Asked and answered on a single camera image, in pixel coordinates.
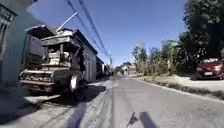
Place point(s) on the grey concrete road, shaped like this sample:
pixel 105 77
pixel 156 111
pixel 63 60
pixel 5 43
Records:
pixel 140 103

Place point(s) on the row of bushes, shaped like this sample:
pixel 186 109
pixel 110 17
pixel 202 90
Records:
pixel 160 60

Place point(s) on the open truck-like vehicle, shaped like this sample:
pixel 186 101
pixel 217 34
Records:
pixel 56 71

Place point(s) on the pale slanted pole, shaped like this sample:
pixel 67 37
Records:
pixel 66 22

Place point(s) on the grass strip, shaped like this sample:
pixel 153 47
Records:
pixel 186 88

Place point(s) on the pale side ground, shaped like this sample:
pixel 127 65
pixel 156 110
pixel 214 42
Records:
pixel 193 82

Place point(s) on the red car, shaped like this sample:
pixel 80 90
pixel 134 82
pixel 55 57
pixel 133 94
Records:
pixel 209 68

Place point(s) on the large dark tree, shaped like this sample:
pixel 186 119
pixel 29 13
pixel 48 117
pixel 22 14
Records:
pixel 203 30

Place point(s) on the green building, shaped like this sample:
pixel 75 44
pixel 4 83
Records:
pixel 15 43

